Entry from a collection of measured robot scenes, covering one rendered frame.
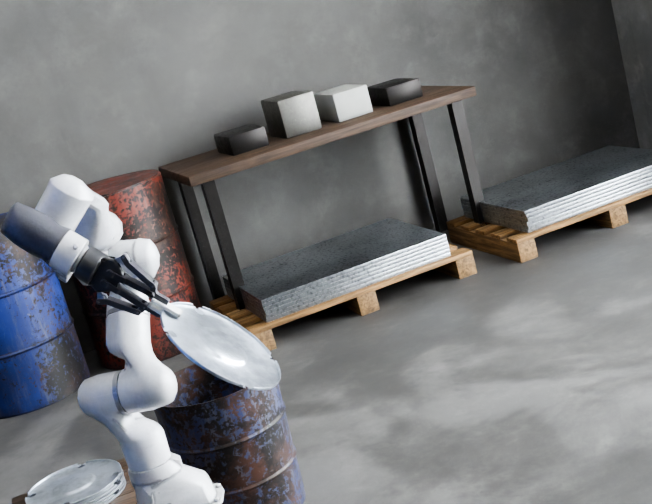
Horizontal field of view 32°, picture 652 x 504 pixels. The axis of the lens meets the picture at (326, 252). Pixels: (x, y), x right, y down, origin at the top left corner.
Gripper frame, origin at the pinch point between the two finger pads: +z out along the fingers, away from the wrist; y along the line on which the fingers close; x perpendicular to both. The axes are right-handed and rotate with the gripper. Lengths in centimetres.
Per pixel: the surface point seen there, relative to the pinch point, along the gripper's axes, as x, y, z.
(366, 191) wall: 417, -50, 53
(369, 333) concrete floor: 266, -73, 78
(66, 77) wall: 352, -66, -117
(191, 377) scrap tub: 130, -72, 15
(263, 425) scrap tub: 100, -60, 41
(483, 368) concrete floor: 194, -37, 113
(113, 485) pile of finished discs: 65, -84, 10
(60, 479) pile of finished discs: 76, -97, -4
